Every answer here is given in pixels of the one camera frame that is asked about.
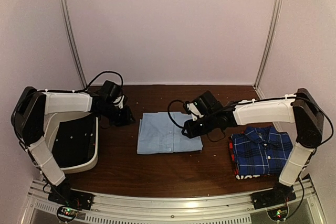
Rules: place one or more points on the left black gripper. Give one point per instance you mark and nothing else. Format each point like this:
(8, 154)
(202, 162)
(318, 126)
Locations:
(125, 119)

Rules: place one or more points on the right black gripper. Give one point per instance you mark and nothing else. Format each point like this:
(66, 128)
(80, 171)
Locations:
(192, 129)

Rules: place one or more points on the light blue long sleeve shirt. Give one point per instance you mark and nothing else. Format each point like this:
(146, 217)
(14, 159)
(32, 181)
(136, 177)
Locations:
(158, 134)

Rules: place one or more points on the red black shirt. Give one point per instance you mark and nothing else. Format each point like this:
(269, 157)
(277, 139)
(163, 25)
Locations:
(237, 174)

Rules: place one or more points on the blue plaid shirt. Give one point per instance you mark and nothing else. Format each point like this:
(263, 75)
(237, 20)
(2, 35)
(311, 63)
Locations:
(261, 150)

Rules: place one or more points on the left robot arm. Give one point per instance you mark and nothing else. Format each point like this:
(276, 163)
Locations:
(34, 108)

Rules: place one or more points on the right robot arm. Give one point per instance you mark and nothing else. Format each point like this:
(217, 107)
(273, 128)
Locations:
(300, 109)

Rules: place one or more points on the white plastic bin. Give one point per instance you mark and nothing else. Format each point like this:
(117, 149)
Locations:
(51, 131)

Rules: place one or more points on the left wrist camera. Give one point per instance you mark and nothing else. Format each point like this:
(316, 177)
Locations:
(120, 101)

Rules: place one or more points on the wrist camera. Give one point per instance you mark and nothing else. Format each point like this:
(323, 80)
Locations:
(193, 111)
(120, 101)

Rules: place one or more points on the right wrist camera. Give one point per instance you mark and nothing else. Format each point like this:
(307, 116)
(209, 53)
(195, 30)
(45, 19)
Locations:
(193, 111)

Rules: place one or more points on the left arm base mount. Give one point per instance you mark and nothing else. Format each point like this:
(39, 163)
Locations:
(71, 201)

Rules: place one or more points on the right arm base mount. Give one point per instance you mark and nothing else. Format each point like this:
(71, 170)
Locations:
(275, 201)

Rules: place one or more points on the aluminium front rail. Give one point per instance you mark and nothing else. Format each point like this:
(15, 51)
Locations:
(233, 208)

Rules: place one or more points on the left aluminium frame post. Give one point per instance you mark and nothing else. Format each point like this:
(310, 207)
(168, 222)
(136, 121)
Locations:
(72, 42)

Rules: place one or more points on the aluminium frame post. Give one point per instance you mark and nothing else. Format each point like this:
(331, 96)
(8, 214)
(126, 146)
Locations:
(276, 10)
(72, 42)

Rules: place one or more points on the right aluminium frame post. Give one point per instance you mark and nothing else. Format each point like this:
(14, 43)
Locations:
(276, 10)

